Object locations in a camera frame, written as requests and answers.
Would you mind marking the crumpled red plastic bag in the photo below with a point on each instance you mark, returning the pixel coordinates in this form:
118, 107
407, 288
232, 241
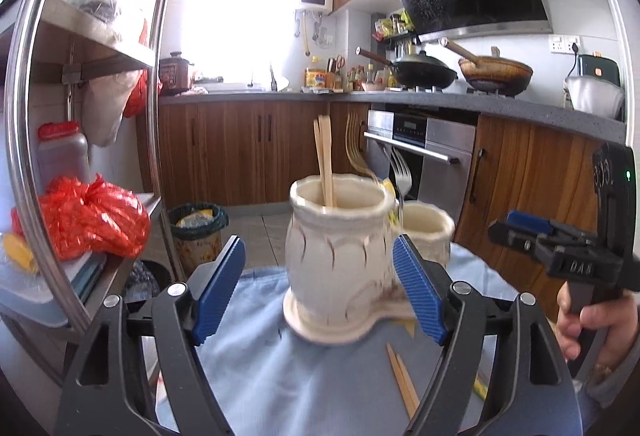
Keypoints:
85, 221

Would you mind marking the small yellow object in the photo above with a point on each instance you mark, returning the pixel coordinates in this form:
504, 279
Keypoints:
20, 253

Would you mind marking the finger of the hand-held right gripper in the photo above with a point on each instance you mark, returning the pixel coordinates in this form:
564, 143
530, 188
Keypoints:
520, 241
530, 221

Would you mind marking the brown jug with red cap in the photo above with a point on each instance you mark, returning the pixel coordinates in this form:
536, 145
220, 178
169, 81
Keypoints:
62, 155

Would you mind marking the steel built-in oven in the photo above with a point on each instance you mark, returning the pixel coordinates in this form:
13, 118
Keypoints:
435, 145

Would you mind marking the kitchen faucet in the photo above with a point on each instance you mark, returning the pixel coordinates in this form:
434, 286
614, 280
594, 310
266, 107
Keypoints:
273, 78

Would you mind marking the green countertop appliance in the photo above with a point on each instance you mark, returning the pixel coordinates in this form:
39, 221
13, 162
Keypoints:
597, 85

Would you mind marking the steel shelf rack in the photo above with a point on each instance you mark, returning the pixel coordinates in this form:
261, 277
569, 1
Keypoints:
145, 65

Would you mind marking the grey kitchen countertop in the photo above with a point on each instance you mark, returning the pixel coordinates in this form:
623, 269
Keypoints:
525, 108

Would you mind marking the black wok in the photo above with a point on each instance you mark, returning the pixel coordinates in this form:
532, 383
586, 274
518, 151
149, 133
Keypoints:
425, 73

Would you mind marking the gold fork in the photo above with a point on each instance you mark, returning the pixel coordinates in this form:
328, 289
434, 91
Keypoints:
356, 145

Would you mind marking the wooden chopstick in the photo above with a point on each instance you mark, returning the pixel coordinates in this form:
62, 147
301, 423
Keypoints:
327, 155
407, 383
318, 155
397, 378

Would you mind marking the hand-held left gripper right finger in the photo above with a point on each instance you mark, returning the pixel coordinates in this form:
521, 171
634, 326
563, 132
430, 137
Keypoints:
420, 296

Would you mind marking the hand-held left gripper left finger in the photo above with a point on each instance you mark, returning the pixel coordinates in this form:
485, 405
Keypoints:
217, 296

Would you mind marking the hanging white plastic bag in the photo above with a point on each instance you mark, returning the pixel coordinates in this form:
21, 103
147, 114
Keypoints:
107, 105

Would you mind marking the brown rice cooker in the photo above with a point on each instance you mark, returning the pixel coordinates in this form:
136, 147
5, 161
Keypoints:
175, 73

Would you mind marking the wooden lower cabinets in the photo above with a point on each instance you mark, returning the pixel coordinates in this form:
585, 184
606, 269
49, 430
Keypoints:
225, 155

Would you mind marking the blue cartoon printed cloth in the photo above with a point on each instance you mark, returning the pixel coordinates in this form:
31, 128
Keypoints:
300, 391

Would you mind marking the hanging red plastic bag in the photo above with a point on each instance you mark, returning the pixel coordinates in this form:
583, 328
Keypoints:
140, 90

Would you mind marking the white wall socket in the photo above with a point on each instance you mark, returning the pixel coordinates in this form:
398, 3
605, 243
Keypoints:
564, 44

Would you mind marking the person's right hand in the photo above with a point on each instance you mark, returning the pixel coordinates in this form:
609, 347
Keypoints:
605, 326

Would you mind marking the silver fork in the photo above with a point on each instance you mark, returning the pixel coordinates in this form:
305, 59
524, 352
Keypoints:
402, 176

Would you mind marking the row of seasoning bottles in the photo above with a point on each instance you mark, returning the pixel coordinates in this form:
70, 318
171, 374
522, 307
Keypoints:
370, 78

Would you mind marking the trash bin with black liner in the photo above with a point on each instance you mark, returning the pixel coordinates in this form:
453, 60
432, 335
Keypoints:
197, 236

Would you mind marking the cream floral ceramic utensil holder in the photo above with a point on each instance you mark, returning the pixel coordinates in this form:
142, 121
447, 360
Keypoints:
340, 256

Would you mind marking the clear plastic bag with greens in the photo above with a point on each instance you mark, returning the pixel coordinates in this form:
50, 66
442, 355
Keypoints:
95, 0

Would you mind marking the yellow tin container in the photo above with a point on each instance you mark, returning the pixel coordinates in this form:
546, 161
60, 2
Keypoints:
316, 78

